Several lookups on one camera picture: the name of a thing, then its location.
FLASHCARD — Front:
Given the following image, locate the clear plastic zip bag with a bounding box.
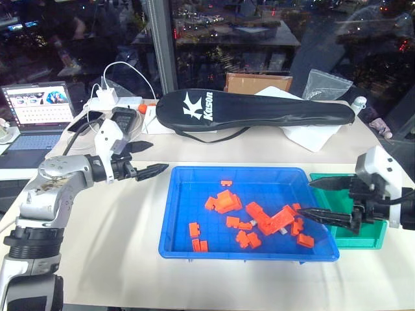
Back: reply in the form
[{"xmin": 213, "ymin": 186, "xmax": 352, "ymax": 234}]
[{"xmin": 301, "ymin": 68, "xmax": 354, "ymax": 102}]

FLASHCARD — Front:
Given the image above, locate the black smartphone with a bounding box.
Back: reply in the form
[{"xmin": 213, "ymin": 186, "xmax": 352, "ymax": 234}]
[{"xmin": 67, "ymin": 110, "xmax": 103, "ymax": 134}]

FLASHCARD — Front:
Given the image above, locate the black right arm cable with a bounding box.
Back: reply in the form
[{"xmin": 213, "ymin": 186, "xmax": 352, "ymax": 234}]
[{"xmin": 372, "ymin": 193, "xmax": 415, "ymax": 206}]

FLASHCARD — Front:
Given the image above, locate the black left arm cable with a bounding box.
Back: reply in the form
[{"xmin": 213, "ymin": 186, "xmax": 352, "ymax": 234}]
[{"xmin": 63, "ymin": 111, "xmax": 102, "ymax": 156}]

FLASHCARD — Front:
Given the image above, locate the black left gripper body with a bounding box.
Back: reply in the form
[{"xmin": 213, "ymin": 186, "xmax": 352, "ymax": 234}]
[{"xmin": 110, "ymin": 151, "xmax": 139, "ymax": 182}]

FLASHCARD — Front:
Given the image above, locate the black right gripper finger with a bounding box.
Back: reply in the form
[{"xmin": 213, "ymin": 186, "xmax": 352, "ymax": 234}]
[
  {"xmin": 307, "ymin": 175, "xmax": 353, "ymax": 192},
  {"xmin": 296, "ymin": 207, "xmax": 357, "ymax": 233}
]

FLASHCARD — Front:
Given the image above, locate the grey window frame post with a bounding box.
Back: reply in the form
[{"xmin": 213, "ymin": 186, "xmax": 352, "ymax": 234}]
[{"xmin": 145, "ymin": 0, "xmax": 179, "ymax": 98}]

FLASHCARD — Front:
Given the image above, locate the brown cardboard box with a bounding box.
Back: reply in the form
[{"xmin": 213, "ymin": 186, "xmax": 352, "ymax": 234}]
[{"xmin": 223, "ymin": 72, "xmax": 293, "ymax": 96}]

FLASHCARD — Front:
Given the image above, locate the long orange block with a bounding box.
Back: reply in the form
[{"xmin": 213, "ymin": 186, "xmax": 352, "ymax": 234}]
[{"xmin": 244, "ymin": 201, "xmax": 270, "ymax": 228}]

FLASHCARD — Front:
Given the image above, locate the large flat orange block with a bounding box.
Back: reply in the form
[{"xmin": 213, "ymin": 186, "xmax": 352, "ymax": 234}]
[{"xmin": 257, "ymin": 205, "xmax": 297, "ymax": 236}]

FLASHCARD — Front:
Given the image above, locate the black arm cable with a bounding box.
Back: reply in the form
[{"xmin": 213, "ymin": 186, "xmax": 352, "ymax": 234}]
[
  {"xmin": 372, "ymin": 193, "xmax": 415, "ymax": 206},
  {"xmin": 63, "ymin": 111, "xmax": 102, "ymax": 156}
]

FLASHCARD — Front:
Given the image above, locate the green plastic tray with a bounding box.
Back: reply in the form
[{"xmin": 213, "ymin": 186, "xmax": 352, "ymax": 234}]
[{"xmin": 308, "ymin": 172, "xmax": 388, "ymax": 251}]

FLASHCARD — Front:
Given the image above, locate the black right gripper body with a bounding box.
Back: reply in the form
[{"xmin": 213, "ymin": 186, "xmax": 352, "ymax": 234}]
[{"xmin": 348, "ymin": 176, "xmax": 387, "ymax": 236}]

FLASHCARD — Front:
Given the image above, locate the blue plastic tray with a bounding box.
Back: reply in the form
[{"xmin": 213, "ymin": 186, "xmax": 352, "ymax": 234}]
[{"xmin": 158, "ymin": 166, "xmax": 341, "ymax": 264}]

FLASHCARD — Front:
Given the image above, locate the white power strip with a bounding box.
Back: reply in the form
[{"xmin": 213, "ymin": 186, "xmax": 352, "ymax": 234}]
[{"xmin": 84, "ymin": 96, "xmax": 144, "ymax": 113}]

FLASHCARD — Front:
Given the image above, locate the open laptop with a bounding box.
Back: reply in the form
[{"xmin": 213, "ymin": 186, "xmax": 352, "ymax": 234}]
[{"xmin": 0, "ymin": 80, "xmax": 77, "ymax": 170}]

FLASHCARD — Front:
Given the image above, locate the black power adapter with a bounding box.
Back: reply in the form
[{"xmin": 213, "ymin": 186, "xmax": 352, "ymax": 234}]
[{"xmin": 110, "ymin": 106, "xmax": 137, "ymax": 133}]

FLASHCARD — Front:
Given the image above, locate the white charging cable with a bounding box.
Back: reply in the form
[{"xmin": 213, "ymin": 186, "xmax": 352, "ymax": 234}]
[{"xmin": 89, "ymin": 61, "xmax": 157, "ymax": 100}]

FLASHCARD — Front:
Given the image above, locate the white bottle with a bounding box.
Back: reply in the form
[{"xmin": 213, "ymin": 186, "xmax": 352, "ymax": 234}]
[{"xmin": 349, "ymin": 96, "xmax": 368, "ymax": 116}]

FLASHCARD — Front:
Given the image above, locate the black Kason racket bag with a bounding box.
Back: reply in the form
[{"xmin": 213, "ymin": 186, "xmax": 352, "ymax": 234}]
[{"xmin": 155, "ymin": 89, "xmax": 356, "ymax": 144}]

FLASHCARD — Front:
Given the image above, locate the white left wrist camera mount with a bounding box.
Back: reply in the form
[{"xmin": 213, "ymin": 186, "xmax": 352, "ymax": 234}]
[{"xmin": 93, "ymin": 118, "xmax": 133, "ymax": 184}]

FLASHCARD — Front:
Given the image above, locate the big chunky orange block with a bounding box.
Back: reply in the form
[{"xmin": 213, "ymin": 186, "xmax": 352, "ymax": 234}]
[{"xmin": 214, "ymin": 190, "xmax": 243, "ymax": 215}]

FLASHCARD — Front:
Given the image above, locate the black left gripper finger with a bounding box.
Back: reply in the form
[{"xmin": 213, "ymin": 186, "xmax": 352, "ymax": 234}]
[
  {"xmin": 136, "ymin": 163, "xmax": 170, "ymax": 182},
  {"xmin": 125, "ymin": 141, "xmax": 154, "ymax": 155}
]

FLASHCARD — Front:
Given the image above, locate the white charger plug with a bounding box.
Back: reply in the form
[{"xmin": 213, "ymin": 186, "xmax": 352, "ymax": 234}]
[{"xmin": 95, "ymin": 87, "xmax": 117, "ymax": 102}]

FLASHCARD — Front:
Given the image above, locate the white paper sheet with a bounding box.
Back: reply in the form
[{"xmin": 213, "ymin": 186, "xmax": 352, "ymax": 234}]
[{"xmin": 255, "ymin": 85, "xmax": 345, "ymax": 154}]

